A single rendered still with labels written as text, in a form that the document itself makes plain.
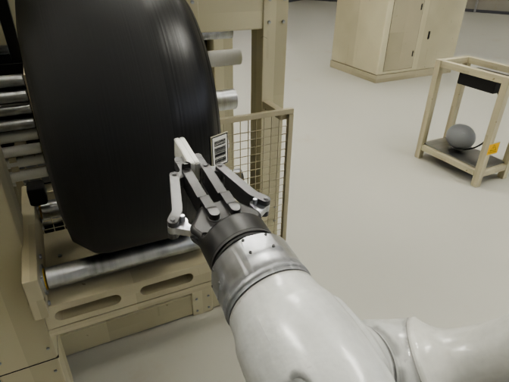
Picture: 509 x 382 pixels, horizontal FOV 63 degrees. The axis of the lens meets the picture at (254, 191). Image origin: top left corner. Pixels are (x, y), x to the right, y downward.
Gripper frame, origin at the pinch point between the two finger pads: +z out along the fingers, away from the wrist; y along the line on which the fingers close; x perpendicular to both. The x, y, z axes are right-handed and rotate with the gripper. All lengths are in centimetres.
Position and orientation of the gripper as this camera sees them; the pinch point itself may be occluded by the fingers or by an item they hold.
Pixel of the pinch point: (186, 158)
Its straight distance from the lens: 58.6
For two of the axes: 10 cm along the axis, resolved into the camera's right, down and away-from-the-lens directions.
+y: -9.0, 1.9, -3.9
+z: -4.2, -5.8, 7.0
